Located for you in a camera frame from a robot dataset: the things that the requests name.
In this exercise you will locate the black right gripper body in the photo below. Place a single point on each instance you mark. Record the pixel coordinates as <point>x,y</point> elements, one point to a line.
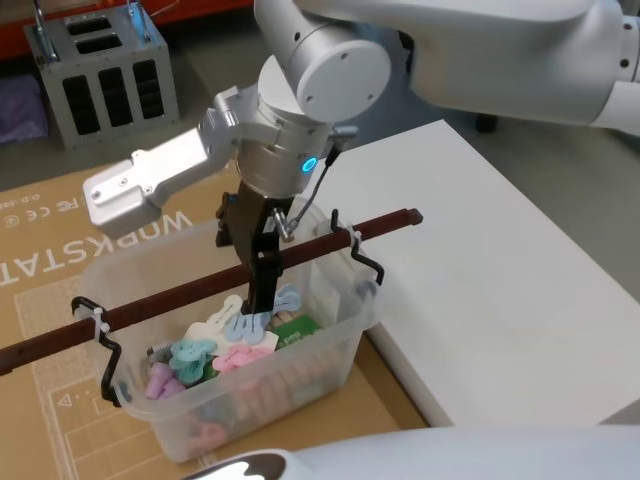
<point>250,220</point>

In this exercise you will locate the pink plastic clothes peg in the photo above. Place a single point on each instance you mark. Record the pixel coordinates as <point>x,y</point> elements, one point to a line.
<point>205,437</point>
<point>240,359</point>

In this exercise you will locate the printed brown cardboard sheet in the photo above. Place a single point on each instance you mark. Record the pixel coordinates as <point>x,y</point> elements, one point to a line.
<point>45,410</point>

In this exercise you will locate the green printed card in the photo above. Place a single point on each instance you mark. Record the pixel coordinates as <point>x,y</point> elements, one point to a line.
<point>295,334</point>

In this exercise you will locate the grey slotted metal box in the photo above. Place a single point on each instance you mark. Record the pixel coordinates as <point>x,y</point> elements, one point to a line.
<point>60,55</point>

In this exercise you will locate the purple plastic bag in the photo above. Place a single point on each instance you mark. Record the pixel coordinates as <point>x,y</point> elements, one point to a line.
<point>20,110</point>

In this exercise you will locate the white glossy robot shell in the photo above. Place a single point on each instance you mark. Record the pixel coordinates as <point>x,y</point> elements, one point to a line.
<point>450,455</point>

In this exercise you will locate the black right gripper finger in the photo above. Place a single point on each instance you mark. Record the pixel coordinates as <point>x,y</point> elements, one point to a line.
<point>267,280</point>
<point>252,297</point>

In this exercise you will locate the teal plastic clothes peg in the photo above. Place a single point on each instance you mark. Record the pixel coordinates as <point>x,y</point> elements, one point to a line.
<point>190,357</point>

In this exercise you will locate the light blue plastic clothes peg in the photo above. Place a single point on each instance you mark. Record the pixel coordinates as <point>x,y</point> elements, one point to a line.
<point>287,299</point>
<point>247,330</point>

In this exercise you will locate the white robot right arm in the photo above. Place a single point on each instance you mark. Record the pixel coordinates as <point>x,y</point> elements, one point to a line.
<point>350,75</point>

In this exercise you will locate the white plastic clothes peg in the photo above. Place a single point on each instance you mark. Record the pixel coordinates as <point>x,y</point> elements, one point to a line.
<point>225,312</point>

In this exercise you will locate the white zip tie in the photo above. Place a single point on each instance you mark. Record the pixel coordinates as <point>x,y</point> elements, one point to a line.
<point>100,325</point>
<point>356,237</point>

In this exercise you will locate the orange metal beam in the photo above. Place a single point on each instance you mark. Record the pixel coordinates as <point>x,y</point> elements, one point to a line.
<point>200,10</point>

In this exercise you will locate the black caster wheel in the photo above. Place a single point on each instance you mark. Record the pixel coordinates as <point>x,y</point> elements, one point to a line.
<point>487,122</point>

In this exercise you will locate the purple plastic clothes peg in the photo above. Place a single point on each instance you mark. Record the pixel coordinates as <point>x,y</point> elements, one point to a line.
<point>162,385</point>

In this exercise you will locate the clear plastic storage bin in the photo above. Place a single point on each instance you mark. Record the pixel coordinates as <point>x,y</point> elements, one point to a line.
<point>300,370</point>

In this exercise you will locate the long brown rod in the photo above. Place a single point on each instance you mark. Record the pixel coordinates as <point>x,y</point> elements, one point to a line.
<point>165,302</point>

